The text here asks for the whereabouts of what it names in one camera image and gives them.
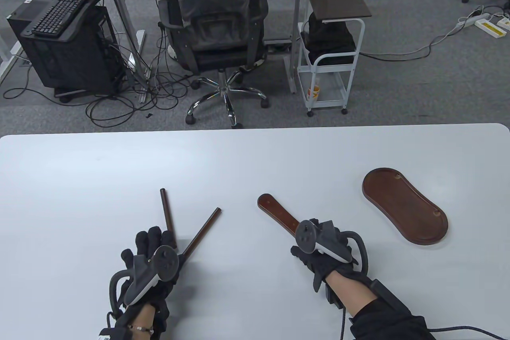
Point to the person's left forearm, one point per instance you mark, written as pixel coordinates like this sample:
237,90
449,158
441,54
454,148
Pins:
143,318

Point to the short dark wooden stick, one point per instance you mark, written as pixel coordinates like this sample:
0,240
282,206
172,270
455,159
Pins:
166,208

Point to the grey controller on left glove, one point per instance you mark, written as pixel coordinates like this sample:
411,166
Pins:
159,266

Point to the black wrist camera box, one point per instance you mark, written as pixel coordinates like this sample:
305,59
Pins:
332,296

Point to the black bag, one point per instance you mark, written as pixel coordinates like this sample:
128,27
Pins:
328,41

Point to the orange paper cup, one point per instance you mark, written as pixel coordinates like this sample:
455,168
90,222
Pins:
314,93

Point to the person's right thumb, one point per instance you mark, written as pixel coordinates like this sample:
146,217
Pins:
318,282

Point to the brown wooden paddle board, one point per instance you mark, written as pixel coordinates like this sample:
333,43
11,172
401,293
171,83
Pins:
279,212

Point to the grey controller on right glove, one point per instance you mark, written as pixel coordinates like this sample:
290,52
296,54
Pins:
324,242

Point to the black computer case white sticker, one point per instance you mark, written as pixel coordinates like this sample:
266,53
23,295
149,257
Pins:
20,17

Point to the person's left hand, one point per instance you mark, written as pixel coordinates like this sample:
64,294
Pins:
159,292

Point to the grey controller on glove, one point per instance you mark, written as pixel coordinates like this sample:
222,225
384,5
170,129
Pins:
159,266
324,242

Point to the person's left little finger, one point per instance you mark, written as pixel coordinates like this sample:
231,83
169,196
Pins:
127,258

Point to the black mesh office chair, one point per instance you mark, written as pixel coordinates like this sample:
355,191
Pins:
215,33

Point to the person's left middle finger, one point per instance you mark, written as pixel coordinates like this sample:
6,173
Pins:
154,237

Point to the white power strip yellow label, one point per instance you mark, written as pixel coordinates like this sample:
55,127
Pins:
490,29

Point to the black computer tower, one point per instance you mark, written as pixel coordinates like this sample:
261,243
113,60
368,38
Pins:
75,61

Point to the person's right hand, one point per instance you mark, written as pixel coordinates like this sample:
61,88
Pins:
318,266

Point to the white rolling cart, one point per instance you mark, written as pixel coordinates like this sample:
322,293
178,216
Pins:
330,85

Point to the long dark wooden stick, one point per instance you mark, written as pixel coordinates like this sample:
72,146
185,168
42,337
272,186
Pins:
203,228

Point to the oval dark wooden tray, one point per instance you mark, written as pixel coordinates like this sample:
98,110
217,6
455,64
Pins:
404,206

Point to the person's right forearm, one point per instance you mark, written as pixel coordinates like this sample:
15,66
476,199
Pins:
354,290

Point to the black keyboard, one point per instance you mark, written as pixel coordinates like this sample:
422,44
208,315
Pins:
59,13

